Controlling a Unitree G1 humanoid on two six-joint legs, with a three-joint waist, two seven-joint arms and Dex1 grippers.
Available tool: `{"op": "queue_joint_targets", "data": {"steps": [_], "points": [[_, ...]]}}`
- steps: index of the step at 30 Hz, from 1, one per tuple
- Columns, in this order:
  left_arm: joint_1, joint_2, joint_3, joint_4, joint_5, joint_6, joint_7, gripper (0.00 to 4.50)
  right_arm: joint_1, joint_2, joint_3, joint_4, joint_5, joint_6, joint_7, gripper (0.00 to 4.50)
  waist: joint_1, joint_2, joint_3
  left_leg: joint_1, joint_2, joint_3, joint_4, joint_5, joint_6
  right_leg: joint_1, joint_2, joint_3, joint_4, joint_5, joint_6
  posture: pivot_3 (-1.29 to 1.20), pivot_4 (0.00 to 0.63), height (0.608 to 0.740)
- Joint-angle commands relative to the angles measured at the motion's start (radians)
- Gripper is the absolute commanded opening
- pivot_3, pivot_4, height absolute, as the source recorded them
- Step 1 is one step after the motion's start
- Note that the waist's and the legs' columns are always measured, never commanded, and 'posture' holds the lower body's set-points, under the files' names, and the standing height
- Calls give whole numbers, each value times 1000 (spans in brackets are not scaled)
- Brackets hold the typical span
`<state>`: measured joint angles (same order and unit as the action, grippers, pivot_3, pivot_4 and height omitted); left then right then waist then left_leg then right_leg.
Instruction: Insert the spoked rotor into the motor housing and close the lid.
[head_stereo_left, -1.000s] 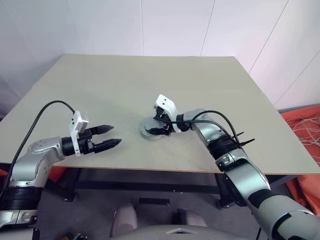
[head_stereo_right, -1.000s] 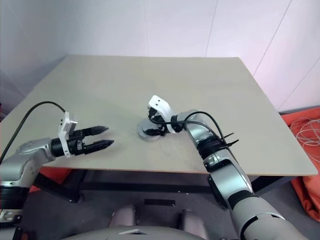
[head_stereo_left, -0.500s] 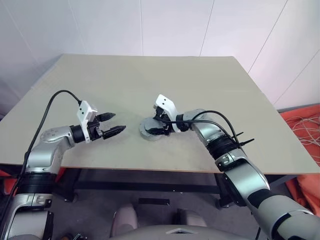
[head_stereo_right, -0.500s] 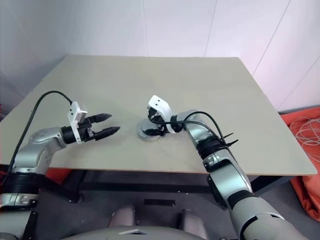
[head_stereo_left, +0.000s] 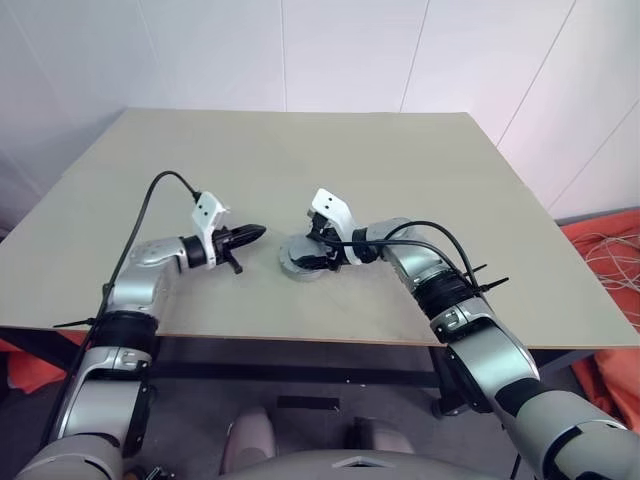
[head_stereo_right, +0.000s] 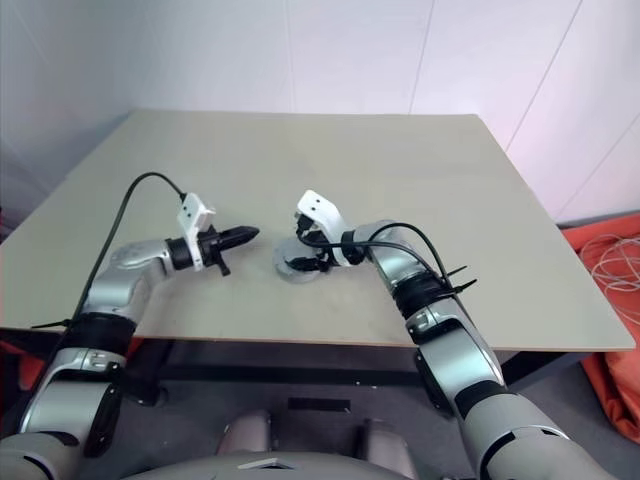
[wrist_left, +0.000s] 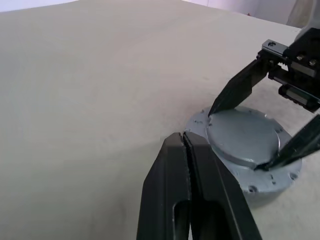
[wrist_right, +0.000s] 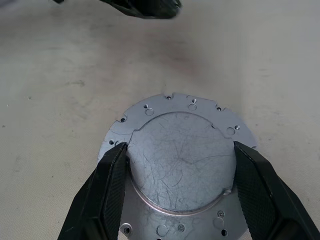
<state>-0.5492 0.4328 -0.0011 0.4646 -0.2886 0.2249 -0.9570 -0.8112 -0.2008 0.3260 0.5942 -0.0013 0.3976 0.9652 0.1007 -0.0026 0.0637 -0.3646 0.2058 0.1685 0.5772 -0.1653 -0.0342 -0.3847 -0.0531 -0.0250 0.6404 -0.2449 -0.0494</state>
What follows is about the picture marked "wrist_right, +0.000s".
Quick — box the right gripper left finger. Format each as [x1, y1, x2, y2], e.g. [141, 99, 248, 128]
[56, 141, 130, 240]

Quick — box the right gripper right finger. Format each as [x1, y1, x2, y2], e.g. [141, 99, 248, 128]
[233, 141, 320, 240]

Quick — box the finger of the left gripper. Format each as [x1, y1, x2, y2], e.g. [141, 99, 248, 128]
[99, 0, 183, 20]

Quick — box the small motor rotor disc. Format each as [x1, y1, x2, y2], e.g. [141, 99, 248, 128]
[96, 92, 260, 240]

